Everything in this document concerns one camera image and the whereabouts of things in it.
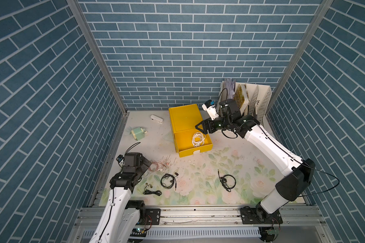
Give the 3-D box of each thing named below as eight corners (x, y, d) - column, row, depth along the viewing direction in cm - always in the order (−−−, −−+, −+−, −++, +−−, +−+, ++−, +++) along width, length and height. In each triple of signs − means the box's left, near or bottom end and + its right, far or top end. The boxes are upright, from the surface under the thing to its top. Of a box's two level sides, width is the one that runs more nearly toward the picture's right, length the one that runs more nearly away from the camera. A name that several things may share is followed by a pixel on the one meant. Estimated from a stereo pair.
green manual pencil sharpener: (132, 139, 106) (129, 133, 100) (138, 132, 110) (135, 125, 104) (140, 142, 104) (137, 136, 98) (146, 135, 108) (144, 128, 103)
